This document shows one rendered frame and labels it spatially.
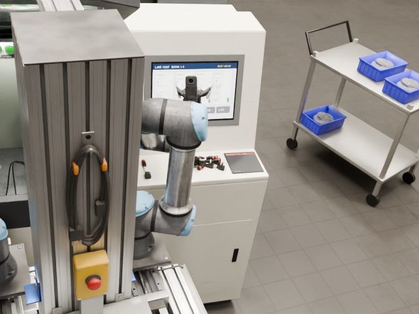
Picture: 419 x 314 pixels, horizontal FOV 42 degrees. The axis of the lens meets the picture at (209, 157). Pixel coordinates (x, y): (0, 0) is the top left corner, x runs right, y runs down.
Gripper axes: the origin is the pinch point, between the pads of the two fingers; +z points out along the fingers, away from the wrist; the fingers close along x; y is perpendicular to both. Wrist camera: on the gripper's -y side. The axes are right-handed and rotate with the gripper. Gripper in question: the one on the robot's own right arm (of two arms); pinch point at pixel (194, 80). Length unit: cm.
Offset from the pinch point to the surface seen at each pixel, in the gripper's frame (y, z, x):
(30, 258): 77, -31, -75
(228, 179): 51, -1, 15
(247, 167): 51, 8, 23
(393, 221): 165, 100, 130
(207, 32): -8.2, 29.6, 3.4
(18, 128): 39, 19, -90
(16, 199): 41, -31, -73
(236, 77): 13.9, 29.6, 16.6
